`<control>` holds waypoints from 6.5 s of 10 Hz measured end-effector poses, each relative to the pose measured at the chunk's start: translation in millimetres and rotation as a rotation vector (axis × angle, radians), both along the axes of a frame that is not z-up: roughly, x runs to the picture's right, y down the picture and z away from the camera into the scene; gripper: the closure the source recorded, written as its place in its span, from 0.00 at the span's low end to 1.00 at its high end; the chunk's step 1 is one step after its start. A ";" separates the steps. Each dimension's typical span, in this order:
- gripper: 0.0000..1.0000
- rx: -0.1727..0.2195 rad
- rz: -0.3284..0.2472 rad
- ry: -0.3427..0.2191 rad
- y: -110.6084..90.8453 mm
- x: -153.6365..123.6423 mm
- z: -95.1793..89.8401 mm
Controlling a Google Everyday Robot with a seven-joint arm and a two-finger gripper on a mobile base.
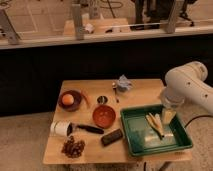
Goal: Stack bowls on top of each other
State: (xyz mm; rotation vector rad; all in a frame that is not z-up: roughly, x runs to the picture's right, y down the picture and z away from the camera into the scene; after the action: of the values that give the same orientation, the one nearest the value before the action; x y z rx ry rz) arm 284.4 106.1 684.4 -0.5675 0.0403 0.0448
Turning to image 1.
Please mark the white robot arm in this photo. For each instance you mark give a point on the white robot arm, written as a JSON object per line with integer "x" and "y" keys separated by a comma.
{"x": 187, "y": 82}

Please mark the white mug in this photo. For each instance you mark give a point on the white mug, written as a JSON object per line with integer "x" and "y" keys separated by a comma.
{"x": 62, "y": 128}

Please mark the red chili pepper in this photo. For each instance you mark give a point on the red chili pepper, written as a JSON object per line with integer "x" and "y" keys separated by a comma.
{"x": 86, "y": 98}

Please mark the grey metal post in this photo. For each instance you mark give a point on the grey metal post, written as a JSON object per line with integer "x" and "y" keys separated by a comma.
{"x": 173, "y": 16}
{"x": 77, "y": 19}
{"x": 8, "y": 28}

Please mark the small round metal tin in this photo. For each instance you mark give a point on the small round metal tin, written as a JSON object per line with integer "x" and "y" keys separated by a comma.
{"x": 102, "y": 100}

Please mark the middle grey metal post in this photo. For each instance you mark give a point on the middle grey metal post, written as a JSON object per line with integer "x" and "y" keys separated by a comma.
{"x": 77, "y": 19}

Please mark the background wooden table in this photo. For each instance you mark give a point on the background wooden table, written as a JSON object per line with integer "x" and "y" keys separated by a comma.
{"x": 100, "y": 25}

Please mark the left grey metal post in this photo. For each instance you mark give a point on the left grey metal post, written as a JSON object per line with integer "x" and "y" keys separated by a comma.
{"x": 8, "y": 28}

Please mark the orange-red bowl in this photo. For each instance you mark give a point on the orange-red bowl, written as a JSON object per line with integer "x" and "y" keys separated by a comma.
{"x": 104, "y": 116}

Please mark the crumpled blue-white wrapper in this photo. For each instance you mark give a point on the crumpled blue-white wrapper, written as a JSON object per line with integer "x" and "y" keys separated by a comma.
{"x": 123, "y": 84}

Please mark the green plastic tray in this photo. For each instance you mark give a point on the green plastic tray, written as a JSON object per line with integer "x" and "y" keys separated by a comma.
{"x": 135, "y": 124}

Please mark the metal spoon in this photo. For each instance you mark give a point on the metal spoon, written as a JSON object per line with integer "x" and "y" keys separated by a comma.
{"x": 115, "y": 91}

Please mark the dark brown rectangular block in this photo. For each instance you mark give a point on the dark brown rectangular block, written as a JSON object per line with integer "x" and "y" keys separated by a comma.
{"x": 111, "y": 137}

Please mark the clear plastic bag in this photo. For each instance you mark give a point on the clear plastic bag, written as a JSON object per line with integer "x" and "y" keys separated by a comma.
{"x": 153, "y": 140}

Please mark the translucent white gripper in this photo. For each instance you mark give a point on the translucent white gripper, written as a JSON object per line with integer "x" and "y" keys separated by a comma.
{"x": 170, "y": 99}

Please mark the dark brown bowl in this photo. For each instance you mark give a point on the dark brown bowl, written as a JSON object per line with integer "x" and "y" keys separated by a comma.
{"x": 77, "y": 101}

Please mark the orange fruit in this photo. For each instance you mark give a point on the orange fruit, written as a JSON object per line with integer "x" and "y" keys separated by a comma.
{"x": 67, "y": 99}

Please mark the right grey metal post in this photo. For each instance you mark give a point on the right grey metal post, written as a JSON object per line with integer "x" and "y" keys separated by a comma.
{"x": 173, "y": 16}

